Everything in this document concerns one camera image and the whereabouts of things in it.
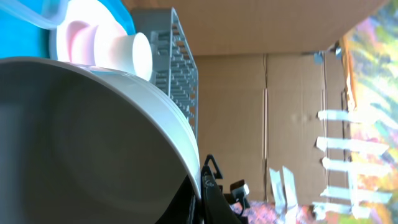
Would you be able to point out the white pink plate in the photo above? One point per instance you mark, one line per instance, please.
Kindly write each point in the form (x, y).
(74, 39)

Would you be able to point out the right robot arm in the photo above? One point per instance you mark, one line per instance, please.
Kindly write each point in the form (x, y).
(238, 191)

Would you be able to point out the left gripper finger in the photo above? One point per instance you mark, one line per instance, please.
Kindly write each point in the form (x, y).
(216, 210)

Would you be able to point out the white cup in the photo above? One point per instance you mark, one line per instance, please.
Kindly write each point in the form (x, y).
(115, 49)

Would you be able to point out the grey bowl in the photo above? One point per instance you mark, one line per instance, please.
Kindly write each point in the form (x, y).
(83, 144)

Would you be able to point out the cardboard backdrop wall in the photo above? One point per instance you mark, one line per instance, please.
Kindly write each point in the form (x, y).
(265, 70)

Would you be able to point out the clear plastic storage bin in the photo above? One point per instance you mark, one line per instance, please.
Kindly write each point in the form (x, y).
(52, 15)

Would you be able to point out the grey dishwasher rack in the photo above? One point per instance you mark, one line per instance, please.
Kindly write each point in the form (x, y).
(174, 68)

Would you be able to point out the teal serving tray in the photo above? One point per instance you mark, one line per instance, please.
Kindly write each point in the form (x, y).
(20, 38)

